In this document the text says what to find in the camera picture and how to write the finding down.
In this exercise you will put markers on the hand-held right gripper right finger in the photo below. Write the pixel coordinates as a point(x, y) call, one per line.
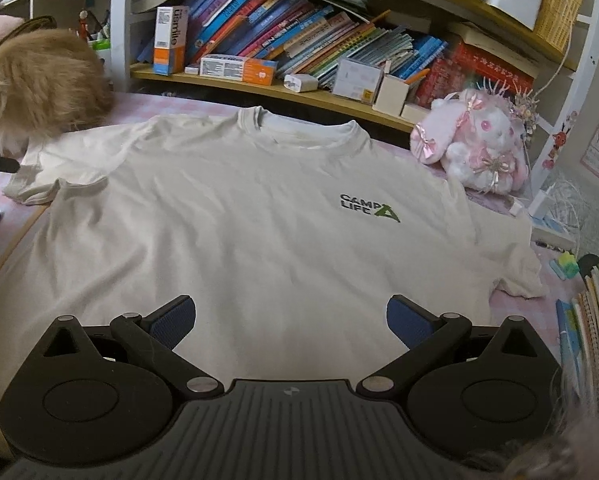
point(409, 322)

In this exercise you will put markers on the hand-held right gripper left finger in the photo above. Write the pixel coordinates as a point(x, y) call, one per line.
point(174, 322)

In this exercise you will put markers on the cream printed t-shirt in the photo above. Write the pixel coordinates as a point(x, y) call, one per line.
point(229, 220)

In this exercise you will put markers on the tan fluffy pet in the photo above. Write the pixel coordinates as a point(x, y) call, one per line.
point(39, 85)

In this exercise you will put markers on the dark curved band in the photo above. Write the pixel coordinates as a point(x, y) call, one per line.
point(24, 25)

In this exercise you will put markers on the white green pen holder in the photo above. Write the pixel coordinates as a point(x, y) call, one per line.
point(102, 54)

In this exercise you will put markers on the yellow green small toy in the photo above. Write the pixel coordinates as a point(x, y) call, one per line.
point(565, 266)

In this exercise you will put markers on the stack of upright picture books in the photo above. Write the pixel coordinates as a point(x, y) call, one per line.
point(592, 335)

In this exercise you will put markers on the small black object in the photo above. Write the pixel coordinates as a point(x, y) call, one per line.
point(590, 264)

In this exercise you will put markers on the pink white plush bunny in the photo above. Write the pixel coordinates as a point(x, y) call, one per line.
point(474, 140)

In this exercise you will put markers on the low cream box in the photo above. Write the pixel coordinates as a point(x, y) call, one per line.
point(415, 111)

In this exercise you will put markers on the tall white orange box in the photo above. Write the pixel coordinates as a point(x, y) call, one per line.
point(171, 40)

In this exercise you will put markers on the small white box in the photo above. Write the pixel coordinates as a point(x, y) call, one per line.
point(193, 70)

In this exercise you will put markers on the cream paper box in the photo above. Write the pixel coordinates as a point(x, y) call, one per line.
point(392, 94)

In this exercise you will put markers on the wooden bookshelf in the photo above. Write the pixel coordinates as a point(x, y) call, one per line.
point(329, 103)

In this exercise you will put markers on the orange pencil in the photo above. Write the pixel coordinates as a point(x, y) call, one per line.
point(417, 76)

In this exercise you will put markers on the cube notepad box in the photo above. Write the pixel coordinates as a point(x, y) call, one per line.
point(357, 80)

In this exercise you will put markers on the red boxed book set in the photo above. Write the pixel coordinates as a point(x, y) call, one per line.
point(474, 72)

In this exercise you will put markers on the flat white orange box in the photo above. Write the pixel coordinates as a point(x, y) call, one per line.
point(237, 69)

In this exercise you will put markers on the white charger plug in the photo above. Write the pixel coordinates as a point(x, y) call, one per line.
point(298, 83)

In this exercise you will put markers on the row of colourful books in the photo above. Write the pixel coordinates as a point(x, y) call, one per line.
point(279, 25)

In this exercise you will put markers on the yellow woven basket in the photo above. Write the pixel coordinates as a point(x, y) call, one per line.
point(562, 10)

